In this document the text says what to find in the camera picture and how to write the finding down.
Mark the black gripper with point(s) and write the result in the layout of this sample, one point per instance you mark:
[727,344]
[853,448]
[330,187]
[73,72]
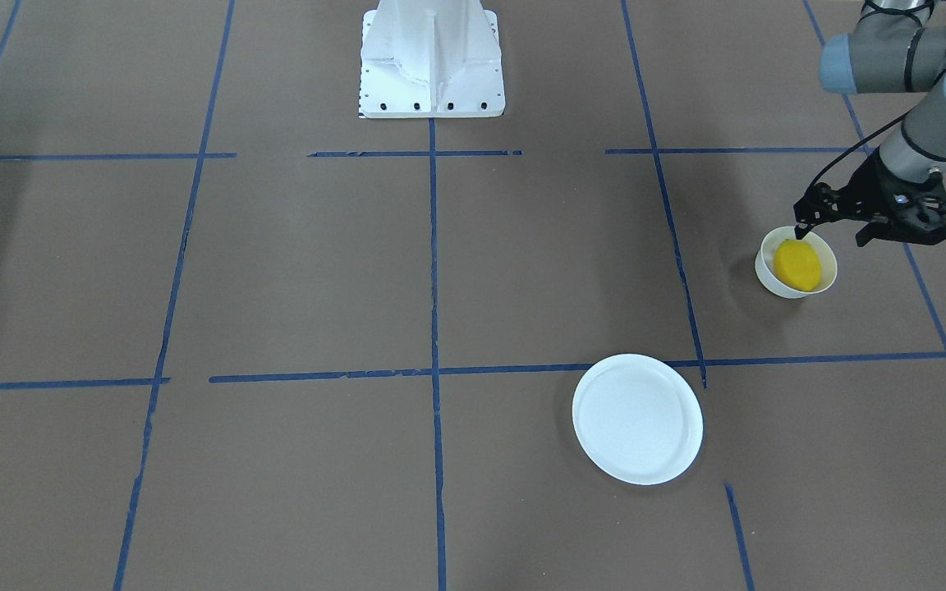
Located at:
[873,187]

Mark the yellow lemon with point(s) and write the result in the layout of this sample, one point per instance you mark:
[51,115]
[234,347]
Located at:
[797,265]

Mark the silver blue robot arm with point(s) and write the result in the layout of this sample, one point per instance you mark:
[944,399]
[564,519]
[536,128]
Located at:
[894,49]

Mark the white small bowl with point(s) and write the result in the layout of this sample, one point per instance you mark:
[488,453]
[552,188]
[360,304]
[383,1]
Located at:
[765,269]

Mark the white round plate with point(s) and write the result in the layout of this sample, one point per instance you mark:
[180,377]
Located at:
[637,419]

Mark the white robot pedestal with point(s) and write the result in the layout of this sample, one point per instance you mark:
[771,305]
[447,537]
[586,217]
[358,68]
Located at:
[430,59]

